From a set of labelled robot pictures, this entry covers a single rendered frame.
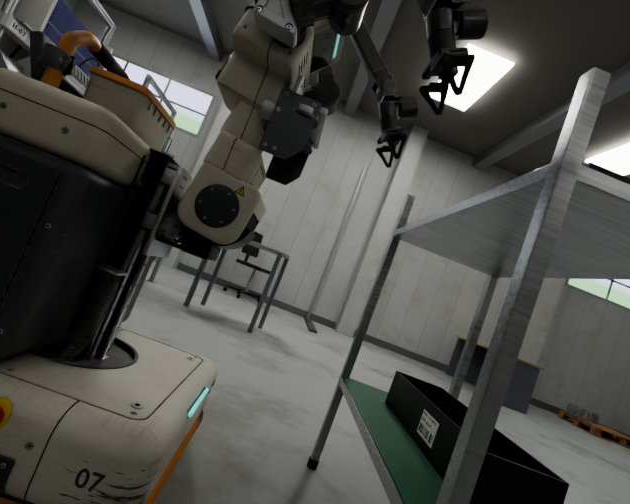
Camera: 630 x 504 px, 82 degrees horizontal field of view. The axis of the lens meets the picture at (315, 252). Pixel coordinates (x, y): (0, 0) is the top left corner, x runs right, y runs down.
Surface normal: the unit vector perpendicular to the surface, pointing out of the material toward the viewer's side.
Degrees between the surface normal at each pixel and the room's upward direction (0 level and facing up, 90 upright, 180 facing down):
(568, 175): 90
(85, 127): 90
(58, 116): 90
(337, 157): 90
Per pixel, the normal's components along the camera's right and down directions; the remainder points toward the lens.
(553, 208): 0.07, -0.06
